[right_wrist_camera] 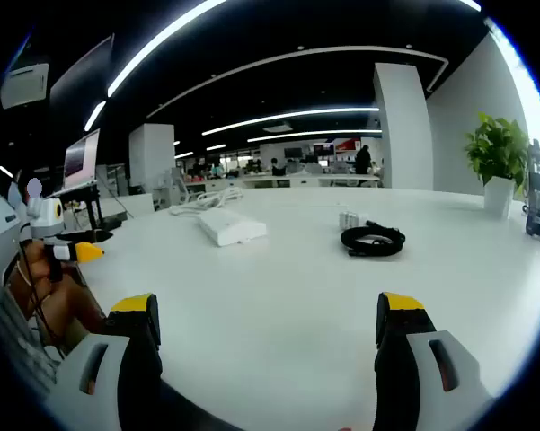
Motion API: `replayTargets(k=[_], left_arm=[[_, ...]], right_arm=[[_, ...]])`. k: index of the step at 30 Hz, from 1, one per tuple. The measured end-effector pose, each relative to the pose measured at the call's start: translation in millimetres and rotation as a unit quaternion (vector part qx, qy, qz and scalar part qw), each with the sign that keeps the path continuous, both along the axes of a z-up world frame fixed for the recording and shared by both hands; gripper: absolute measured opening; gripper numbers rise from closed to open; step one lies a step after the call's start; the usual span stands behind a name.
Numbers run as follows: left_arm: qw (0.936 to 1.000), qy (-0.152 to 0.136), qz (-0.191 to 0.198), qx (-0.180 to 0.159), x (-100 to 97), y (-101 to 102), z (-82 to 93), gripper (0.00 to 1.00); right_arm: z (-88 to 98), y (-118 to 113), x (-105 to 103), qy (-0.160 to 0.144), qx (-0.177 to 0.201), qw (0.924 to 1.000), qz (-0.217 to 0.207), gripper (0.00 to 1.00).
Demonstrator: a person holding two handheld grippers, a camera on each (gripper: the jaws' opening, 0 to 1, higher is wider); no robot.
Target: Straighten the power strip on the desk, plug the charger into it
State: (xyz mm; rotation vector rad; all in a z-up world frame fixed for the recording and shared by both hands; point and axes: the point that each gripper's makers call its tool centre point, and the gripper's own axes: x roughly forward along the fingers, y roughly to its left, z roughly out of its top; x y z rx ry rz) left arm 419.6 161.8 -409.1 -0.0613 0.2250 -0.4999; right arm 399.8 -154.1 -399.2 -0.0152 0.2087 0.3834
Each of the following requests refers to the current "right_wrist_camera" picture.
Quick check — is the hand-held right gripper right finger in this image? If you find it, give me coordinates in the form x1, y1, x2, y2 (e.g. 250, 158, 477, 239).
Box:
371, 291, 496, 431

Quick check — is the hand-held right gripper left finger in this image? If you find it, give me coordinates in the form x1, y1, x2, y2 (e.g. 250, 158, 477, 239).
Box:
43, 292, 164, 431

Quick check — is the white power strip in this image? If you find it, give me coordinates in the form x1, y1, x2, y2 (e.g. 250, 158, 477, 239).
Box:
197, 209, 269, 248

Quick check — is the black charger cable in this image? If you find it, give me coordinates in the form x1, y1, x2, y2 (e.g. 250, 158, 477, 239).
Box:
340, 218, 407, 259

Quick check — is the white charger adapter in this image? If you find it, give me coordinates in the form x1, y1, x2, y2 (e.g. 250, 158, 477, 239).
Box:
338, 209, 370, 228

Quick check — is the white desk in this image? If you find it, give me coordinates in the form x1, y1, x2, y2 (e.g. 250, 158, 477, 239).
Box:
78, 185, 540, 431

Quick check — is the person's left hand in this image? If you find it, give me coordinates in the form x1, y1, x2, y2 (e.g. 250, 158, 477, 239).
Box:
23, 243, 81, 294

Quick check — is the black laptop stand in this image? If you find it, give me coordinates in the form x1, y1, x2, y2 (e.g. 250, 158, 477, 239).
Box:
53, 181, 129, 234

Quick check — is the silver laptop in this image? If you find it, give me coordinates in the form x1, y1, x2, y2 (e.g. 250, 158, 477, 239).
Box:
61, 128, 102, 195

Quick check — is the person's striped grey clothing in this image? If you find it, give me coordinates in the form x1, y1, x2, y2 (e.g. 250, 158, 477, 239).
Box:
0, 286, 62, 392

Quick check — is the white office chair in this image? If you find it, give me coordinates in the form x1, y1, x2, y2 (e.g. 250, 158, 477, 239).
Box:
154, 168, 192, 210

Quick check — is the white ceiling air conditioner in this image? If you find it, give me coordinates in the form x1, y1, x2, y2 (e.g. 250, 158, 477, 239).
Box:
0, 62, 50, 110

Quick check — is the black device on stand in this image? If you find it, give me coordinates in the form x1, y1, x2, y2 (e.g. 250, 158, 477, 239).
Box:
522, 138, 540, 213

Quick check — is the green potted plant white pot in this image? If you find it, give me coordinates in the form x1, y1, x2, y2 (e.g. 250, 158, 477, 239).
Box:
463, 111, 530, 220

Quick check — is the row of background office desks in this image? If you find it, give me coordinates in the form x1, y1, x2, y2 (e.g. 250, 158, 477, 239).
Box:
183, 172, 383, 189

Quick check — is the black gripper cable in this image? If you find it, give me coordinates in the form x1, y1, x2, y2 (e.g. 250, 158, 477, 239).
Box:
19, 242, 66, 360

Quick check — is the white power strip cable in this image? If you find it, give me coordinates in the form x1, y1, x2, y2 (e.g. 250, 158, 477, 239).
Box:
168, 186, 245, 217

